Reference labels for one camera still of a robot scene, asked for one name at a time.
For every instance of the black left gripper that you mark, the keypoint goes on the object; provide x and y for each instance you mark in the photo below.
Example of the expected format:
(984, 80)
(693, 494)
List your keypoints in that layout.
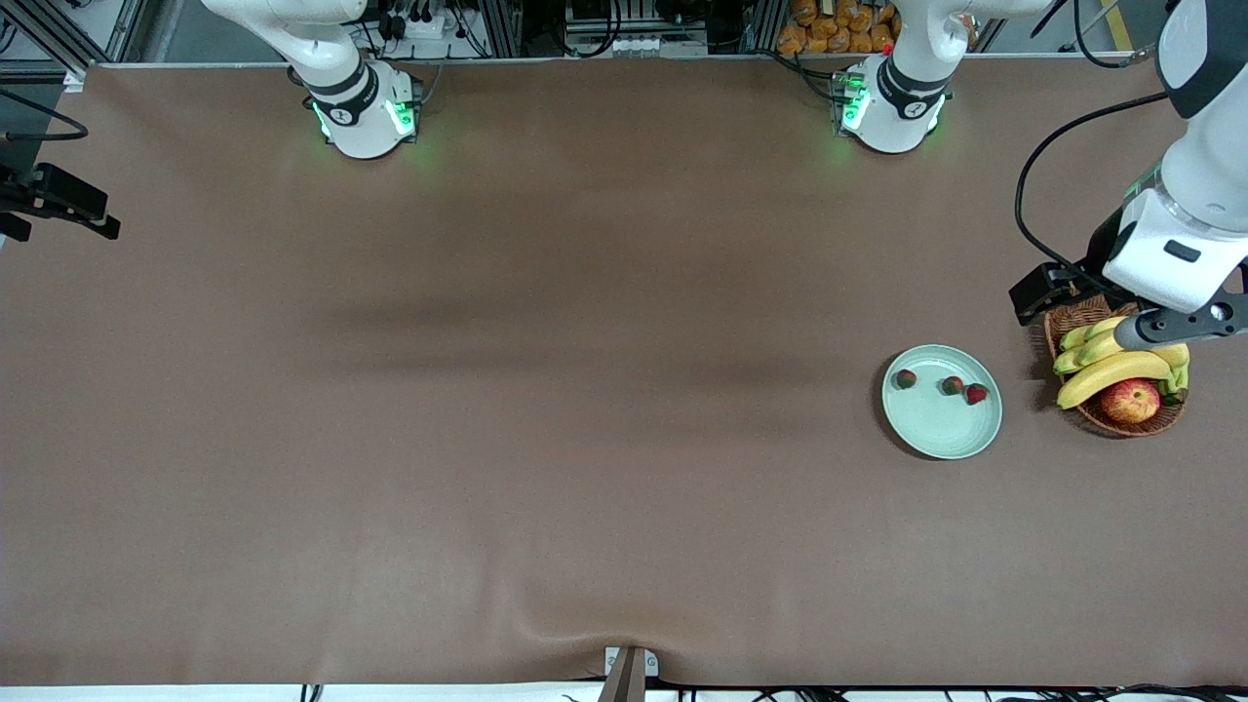
(1105, 250)

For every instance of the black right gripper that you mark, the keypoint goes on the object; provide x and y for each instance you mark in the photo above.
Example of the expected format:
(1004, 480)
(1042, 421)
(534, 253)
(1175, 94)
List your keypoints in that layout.
(21, 190)

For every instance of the red strawberry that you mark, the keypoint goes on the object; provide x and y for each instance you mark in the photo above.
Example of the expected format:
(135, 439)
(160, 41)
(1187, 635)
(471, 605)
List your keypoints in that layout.
(906, 378)
(976, 393)
(952, 385)

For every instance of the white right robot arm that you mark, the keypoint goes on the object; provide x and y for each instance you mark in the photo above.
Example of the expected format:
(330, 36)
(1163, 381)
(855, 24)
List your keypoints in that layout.
(356, 107)

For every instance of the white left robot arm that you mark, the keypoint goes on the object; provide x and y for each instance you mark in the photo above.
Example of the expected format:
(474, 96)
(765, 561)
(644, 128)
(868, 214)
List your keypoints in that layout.
(897, 97)

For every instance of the pale green plate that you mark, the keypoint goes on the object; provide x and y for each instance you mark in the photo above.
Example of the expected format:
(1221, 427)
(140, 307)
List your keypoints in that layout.
(936, 429)

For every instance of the brown wicker basket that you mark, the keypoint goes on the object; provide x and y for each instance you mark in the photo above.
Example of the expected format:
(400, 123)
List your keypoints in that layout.
(1072, 320)

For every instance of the greenish yellow banana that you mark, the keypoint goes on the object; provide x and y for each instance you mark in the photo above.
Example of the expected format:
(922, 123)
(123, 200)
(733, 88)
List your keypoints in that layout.
(1087, 334)

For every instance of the red yellow apple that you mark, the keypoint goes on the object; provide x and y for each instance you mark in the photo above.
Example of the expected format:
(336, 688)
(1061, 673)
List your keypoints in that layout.
(1129, 401)

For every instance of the bag of orange buns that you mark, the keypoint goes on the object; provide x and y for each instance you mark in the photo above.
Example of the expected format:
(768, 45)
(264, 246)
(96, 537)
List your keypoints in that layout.
(829, 29)

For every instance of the white power strip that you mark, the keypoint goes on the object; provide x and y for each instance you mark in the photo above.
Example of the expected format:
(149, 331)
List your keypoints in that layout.
(424, 27)

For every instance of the brown table cover mat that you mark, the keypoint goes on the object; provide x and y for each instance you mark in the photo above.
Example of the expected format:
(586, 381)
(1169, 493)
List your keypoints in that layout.
(624, 244)

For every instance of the white terminal block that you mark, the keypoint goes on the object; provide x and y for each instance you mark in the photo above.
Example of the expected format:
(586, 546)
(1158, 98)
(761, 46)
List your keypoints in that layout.
(643, 45)

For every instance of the aluminium frame strut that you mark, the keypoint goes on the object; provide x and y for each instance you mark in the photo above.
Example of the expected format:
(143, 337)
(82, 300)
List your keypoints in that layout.
(49, 39)
(502, 24)

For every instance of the small metal table bracket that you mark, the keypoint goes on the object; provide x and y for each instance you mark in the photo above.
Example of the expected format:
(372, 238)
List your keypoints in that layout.
(612, 663)

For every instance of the grey brown support post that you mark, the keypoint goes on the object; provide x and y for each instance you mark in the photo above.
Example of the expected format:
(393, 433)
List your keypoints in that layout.
(624, 682)

